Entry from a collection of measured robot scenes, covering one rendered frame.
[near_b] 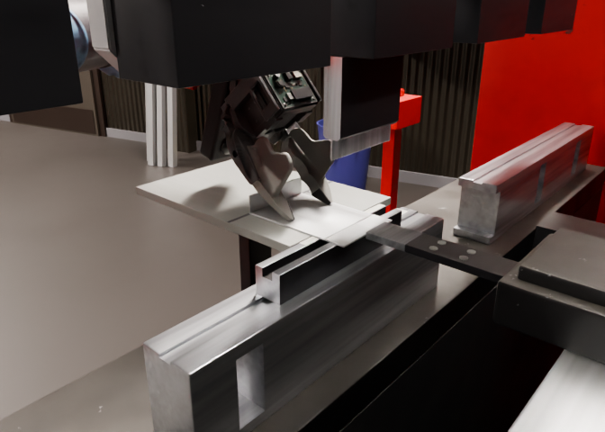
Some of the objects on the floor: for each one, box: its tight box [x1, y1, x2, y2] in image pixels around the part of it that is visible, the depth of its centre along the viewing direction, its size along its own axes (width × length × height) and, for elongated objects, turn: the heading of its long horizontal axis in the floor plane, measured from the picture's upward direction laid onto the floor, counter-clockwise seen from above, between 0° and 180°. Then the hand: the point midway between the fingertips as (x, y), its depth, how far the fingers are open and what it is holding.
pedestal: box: [380, 88, 422, 213], centre depth 254 cm, size 20×25×83 cm
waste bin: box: [317, 119, 371, 190], centre depth 356 cm, size 42×38×49 cm
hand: (302, 205), depth 60 cm, fingers open, 5 cm apart
